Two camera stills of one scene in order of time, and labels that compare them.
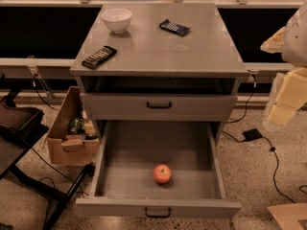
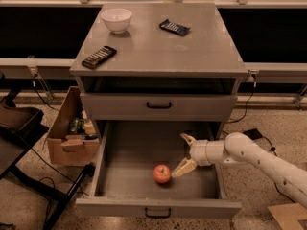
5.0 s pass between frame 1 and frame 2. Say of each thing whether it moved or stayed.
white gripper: moved
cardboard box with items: stayed
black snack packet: stayed
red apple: stayed
